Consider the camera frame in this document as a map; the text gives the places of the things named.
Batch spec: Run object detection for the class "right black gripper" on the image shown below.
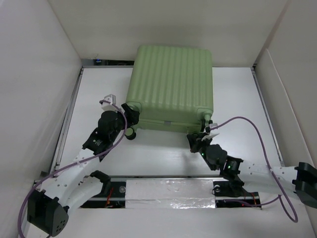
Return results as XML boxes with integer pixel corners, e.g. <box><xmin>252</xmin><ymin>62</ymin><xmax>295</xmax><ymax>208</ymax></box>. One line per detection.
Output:
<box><xmin>186</xmin><ymin>132</ymin><xmax>216</xmax><ymax>171</ymax></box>

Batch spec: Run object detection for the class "green hard-shell suitcase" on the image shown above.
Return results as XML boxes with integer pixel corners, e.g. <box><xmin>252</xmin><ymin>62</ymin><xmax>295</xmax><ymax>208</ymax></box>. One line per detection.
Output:
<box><xmin>125</xmin><ymin>45</ymin><xmax>213</xmax><ymax>134</ymax></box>

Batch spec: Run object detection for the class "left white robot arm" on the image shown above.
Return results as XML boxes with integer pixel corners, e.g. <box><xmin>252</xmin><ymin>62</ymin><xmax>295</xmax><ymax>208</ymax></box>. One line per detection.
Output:
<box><xmin>26</xmin><ymin>100</ymin><xmax>140</xmax><ymax>237</ymax></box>

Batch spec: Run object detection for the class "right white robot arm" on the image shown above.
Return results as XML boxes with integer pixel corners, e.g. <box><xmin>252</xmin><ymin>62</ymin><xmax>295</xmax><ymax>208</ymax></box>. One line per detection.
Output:
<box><xmin>187</xmin><ymin>133</ymin><xmax>317</xmax><ymax>208</ymax></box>

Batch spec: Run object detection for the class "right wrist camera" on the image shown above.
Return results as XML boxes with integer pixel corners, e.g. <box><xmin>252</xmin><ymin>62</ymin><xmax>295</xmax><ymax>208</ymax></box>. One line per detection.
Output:
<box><xmin>202</xmin><ymin>123</ymin><xmax>219</xmax><ymax>141</ymax></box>

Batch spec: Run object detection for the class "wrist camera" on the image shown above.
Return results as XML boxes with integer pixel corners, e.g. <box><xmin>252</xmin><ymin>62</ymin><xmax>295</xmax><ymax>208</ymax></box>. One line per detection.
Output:
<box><xmin>100</xmin><ymin>94</ymin><xmax>117</xmax><ymax>111</ymax></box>
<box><xmin>202</xmin><ymin>123</ymin><xmax>219</xmax><ymax>141</ymax></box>

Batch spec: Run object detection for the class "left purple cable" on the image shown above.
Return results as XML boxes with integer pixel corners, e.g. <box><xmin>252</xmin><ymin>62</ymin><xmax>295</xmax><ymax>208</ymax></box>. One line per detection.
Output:
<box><xmin>17</xmin><ymin>100</ymin><xmax>129</xmax><ymax>235</ymax></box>

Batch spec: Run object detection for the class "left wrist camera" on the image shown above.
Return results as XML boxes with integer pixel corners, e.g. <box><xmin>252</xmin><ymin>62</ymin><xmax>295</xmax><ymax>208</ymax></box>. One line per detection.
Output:
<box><xmin>100</xmin><ymin>94</ymin><xmax>117</xmax><ymax>111</ymax></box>

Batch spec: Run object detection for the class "metal base rail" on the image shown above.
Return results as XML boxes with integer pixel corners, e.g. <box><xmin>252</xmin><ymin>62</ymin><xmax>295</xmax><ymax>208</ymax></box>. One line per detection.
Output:
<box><xmin>29</xmin><ymin>173</ymin><xmax>265</xmax><ymax>209</ymax></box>

